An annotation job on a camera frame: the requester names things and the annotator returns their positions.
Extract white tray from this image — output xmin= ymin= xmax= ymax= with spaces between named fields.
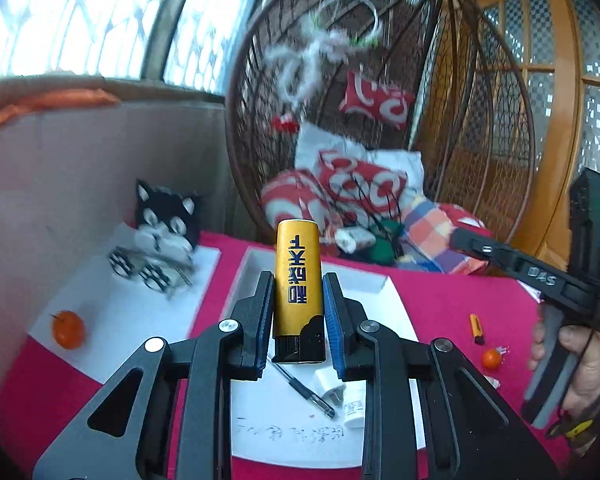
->
xmin=222 ymin=246 xmax=427 ymax=467

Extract black pen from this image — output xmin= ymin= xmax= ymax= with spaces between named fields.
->
xmin=270 ymin=360 xmax=337 ymax=419

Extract red white printed cushion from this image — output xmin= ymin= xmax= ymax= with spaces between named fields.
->
xmin=317 ymin=149 xmax=410 ymax=211

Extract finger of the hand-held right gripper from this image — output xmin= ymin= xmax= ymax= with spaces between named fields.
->
xmin=450 ymin=227 xmax=522 ymax=276

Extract wooden door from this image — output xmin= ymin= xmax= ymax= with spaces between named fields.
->
xmin=415 ymin=0 xmax=600 ymax=281

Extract window with lattice grille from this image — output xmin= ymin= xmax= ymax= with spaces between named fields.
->
xmin=0 ymin=0 xmax=281 ymax=96

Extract small red white cushion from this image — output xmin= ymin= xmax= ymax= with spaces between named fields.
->
xmin=339 ymin=69 xmax=416 ymax=128

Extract black cables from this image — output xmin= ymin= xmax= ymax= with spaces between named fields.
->
xmin=330 ymin=180 xmax=406 ymax=261

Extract white power strip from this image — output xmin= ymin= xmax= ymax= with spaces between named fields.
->
xmin=334 ymin=227 xmax=376 ymax=254

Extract wicker hanging chair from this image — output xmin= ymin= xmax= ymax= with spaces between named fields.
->
xmin=225 ymin=0 xmax=538 ymax=272

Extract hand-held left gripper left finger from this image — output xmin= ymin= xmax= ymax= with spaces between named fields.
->
xmin=32 ymin=270 xmax=276 ymax=480

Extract pink felt tablecloth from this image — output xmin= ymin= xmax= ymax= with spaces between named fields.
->
xmin=0 ymin=230 xmax=576 ymax=480

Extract white usb charger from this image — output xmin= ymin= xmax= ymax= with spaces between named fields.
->
xmin=314 ymin=367 xmax=366 ymax=405

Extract person's right hand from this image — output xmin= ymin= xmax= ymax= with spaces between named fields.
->
xmin=527 ymin=316 xmax=600 ymax=417

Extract plaid cushion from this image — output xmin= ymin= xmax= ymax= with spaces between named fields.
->
xmin=397 ymin=195 xmax=481 ymax=274

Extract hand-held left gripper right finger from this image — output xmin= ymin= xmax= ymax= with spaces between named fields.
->
xmin=322 ymin=272 xmax=561 ymax=480

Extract white feathered dream catcher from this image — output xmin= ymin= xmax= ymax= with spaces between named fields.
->
xmin=266 ymin=0 xmax=383 ymax=111

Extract black yellow wrist strap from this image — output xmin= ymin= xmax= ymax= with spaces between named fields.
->
xmin=547 ymin=362 xmax=600 ymax=453

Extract red white round cushion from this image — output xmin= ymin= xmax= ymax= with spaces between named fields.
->
xmin=437 ymin=202 xmax=492 ymax=241
xmin=260 ymin=169 xmax=342 ymax=242

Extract green cloth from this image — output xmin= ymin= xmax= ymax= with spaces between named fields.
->
xmin=370 ymin=217 xmax=406 ymax=266

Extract orange cloth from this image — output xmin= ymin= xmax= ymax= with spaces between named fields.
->
xmin=0 ymin=87 xmax=122 ymax=136

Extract black white husky toy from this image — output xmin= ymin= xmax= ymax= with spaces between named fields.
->
xmin=109 ymin=177 xmax=204 ymax=293

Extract white board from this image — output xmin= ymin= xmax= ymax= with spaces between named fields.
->
xmin=27 ymin=224 xmax=222 ymax=386

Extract white red medicine box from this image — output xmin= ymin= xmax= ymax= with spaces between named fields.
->
xmin=341 ymin=386 xmax=366 ymax=429

